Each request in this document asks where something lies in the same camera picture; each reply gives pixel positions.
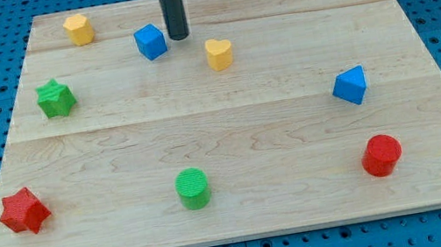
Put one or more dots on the yellow heart block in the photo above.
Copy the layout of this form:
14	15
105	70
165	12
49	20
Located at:
218	53

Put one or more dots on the light wooden board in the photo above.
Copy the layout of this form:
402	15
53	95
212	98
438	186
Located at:
281	153

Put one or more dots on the blue triangle block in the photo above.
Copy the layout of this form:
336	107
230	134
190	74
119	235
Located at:
351	85

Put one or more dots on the blue cube block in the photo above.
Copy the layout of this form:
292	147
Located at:
150	41

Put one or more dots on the red star block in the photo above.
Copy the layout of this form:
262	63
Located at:
24	211

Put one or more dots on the red cylinder block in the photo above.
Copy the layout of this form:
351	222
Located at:
381	155

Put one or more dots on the yellow hexagon block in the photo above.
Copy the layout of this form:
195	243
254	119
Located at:
79	30

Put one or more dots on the green star block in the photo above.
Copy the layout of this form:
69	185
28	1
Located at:
55	99

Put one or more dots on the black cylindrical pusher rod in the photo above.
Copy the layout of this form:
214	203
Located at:
174	16

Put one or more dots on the green cylinder block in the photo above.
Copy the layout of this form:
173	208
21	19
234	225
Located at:
192	187

